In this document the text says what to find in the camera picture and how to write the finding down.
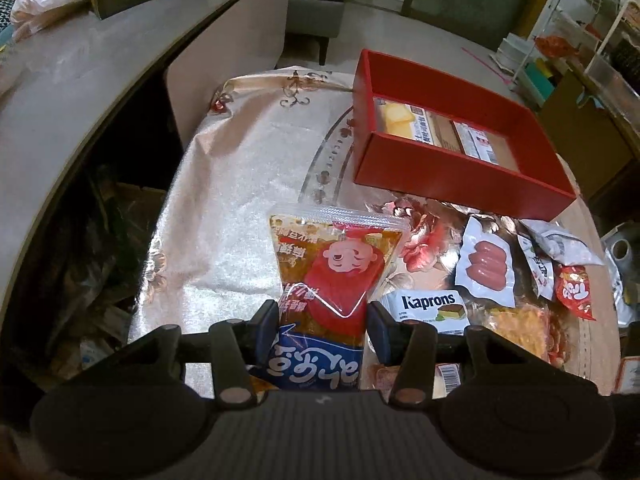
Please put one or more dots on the clear waffle cookie packet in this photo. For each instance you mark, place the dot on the clear waffle cookie packet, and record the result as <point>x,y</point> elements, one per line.
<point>534,328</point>

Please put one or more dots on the white wire shelf rack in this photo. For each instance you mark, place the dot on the white wire shelf rack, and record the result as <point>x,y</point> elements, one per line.
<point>594,24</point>

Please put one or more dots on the white barcode snack bag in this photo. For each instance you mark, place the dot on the white barcode snack bag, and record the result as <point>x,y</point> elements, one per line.
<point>560,245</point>

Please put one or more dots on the yellow bread snack packet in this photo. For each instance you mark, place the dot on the yellow bread snack packet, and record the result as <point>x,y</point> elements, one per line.
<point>415,123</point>

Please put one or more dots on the red blue cartoon snack bag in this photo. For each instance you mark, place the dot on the red blue cartoon snack bag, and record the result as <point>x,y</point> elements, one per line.
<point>330,261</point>

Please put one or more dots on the Kaprons wafer packet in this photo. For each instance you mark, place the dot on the Kaprons wafer packet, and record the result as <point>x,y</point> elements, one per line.
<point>443,309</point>

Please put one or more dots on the floral silver tablecloth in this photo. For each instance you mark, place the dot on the floral silver tablecloth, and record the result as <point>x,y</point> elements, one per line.
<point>287,137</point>

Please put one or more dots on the red white spicy strip packet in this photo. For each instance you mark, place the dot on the red white spicy strip packet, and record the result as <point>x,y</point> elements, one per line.
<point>485,146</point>

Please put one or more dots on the white round cake packet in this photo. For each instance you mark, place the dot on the white round cake packet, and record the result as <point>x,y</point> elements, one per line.
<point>382,378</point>

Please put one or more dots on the pink sausage vacuum pack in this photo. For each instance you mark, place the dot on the pink sausage vacuum pack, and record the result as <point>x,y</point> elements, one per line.
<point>485,266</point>

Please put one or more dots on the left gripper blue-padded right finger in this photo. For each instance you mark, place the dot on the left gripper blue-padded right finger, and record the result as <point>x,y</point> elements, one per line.
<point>410,346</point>

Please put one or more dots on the grey curved counter table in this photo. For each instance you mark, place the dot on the grey curved counter table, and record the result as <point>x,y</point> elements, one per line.
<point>77,74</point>

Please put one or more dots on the red crinkly snack bag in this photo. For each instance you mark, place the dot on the red crinkly snack bag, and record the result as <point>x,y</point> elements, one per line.
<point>572,288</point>

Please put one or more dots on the red cardboard box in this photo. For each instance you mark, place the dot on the red cardboard box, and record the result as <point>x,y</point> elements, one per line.
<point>539,190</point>

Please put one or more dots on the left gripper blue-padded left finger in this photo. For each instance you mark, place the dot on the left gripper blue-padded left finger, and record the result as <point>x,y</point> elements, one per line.
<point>235,346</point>

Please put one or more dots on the white chestnut snack pouch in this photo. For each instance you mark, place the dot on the white chestnut snack pouch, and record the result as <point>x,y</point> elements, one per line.
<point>537,269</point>

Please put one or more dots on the silver foil bag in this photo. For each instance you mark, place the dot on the silver foil bag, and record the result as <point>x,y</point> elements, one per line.
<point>621,248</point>

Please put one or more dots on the brown wooden cabinet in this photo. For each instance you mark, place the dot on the brown wooden cabinet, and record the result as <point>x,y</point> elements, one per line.
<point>591,136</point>

